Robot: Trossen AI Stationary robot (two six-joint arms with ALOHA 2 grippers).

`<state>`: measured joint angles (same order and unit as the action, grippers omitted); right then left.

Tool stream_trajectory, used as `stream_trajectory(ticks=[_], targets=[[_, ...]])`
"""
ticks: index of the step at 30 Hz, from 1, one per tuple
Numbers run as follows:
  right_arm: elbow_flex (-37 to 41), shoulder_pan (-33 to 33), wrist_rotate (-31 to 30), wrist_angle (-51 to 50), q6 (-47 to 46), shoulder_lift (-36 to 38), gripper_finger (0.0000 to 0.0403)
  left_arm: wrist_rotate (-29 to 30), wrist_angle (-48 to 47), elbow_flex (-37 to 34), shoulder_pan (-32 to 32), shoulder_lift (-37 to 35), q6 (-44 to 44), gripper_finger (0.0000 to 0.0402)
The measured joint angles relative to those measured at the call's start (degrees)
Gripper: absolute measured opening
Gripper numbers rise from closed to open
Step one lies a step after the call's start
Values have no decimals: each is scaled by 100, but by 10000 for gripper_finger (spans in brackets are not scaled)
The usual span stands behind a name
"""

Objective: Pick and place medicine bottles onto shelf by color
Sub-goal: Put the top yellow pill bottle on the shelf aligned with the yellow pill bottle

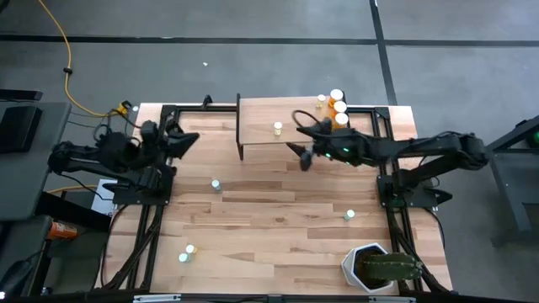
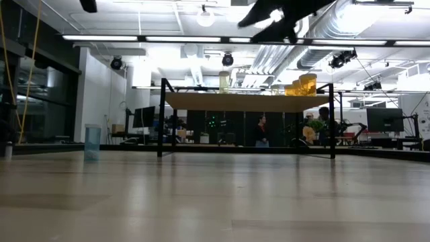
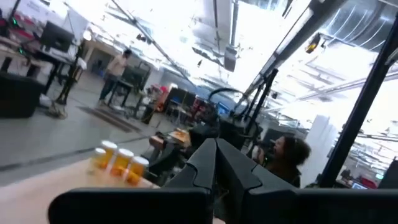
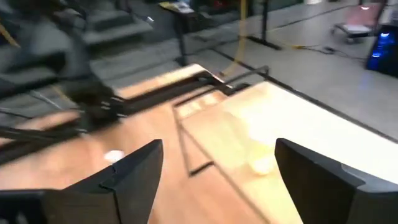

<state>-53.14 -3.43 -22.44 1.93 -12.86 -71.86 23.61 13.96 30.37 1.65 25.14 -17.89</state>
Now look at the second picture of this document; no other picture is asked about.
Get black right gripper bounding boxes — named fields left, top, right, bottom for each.
left=237, top=0, right=337, bottom=44

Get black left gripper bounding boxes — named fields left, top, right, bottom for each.
left=79, top=0, right=99, bottom=14

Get orange bottle with pink label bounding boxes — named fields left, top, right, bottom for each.
left=298, top=73, right=318, bottom=97

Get wooden shelf black metal legs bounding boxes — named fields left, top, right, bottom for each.
left=157, top=77, right=343, bottom=159

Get black bar with LED strips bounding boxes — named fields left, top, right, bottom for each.
left=60, top=33, right=430, bottom=48

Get round white ceiling lamp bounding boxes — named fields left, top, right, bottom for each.
left=196, top=5, right=216, bottom=28

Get person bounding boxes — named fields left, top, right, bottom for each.
left=302, top=112, right=317, bottom=146
left=317, top=106, right=333, bottom=146
left=255, top=115, right=270, bottom=148

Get black partition panels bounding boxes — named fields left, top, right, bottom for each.
left=186, top=110, right=305, bottom=147

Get green leafy plant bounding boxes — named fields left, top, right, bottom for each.
left=307, top=119, right=325, bottom=132

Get black ceiling track fixture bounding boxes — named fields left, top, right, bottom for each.
left=354, top=0, right=415, bottom=15

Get small black monitor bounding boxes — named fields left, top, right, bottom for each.
left=132, top=106, right=157, bottom=129

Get large black monitor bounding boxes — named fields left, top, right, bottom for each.
left=365, top=107, right=405, bottom=133

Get silver ventilation duct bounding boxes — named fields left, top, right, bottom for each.
left=250, top=0, right=357, bottom=78

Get long yellow power cable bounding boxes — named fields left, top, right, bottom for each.
left=0, top=0, right=43, bottom=145

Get black metal table frame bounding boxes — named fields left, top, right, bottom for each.
left=0, top=143, right=430, bottom=163

